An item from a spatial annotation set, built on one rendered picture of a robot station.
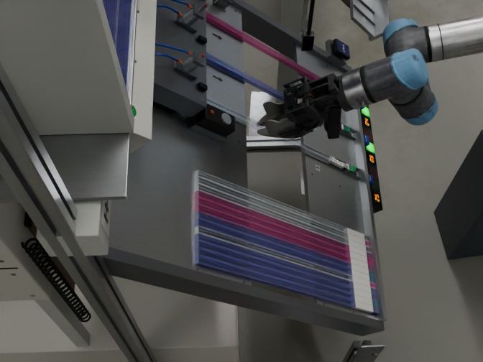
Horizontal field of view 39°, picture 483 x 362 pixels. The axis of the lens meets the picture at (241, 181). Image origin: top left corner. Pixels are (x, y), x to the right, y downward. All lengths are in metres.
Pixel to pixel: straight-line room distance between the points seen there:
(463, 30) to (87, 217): 0.88
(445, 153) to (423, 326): 0.66
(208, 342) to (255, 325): 0.66
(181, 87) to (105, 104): 0.38
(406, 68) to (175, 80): 0.42
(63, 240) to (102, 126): 0.16
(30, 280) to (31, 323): 0.51
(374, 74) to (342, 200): 0.38
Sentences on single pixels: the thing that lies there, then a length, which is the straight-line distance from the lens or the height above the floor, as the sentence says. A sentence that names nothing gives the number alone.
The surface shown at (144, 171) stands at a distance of 1.19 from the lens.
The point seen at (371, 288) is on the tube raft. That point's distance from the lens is 1.55.
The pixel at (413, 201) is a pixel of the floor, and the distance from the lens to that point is 2.49.
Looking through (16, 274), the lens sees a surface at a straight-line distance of 1.17.
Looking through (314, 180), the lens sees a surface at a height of 0.83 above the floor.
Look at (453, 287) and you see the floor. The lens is 2.40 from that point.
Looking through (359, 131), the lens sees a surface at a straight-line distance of 1.72.
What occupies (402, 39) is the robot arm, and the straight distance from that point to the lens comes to 1.46.
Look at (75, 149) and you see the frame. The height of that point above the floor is 1.39.
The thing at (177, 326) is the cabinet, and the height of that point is 0.62.
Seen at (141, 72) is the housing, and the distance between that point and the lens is 1.17.
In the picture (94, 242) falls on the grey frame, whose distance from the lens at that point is 0.91.
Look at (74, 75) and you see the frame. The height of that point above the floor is 1.52.
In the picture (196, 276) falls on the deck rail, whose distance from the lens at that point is 1.17.
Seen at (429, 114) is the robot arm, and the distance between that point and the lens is 1.42.
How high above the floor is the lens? 2.18
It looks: 63 degrees down
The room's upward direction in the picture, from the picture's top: 1 degrees counter-clockwise
